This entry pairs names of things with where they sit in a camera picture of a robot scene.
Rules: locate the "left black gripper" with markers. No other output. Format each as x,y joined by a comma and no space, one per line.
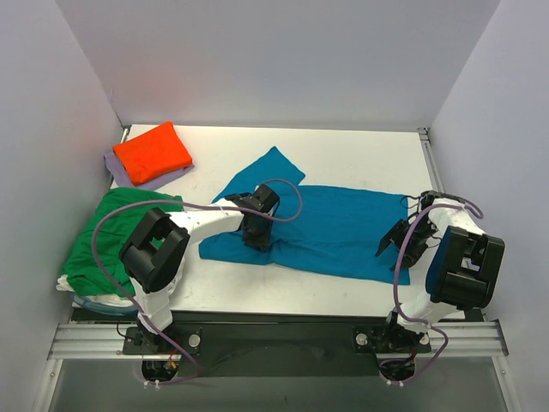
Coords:
256,232

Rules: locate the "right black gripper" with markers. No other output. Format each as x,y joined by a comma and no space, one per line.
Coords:
406,239

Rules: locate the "teal blue t shirt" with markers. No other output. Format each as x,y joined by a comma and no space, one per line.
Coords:
322,229

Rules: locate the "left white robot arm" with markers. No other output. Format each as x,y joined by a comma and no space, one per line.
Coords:
154,253

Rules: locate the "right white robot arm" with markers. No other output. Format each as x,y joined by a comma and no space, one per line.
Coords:
463,272

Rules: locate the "folded orange t shirt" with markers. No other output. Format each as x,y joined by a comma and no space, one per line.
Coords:
153,154

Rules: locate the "folded lavender t shirt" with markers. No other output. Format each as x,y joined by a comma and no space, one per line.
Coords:
122,178

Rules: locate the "light blue t shirt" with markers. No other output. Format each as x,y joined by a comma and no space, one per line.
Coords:
117,311

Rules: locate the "green t shirt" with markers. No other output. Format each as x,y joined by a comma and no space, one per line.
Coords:
116,230

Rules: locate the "white t shirt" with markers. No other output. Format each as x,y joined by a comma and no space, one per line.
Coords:
82,276

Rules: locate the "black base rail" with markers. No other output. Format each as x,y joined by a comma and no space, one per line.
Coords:
246,345

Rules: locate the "aluminium front frame rail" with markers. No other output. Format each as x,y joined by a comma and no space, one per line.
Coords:
103,342

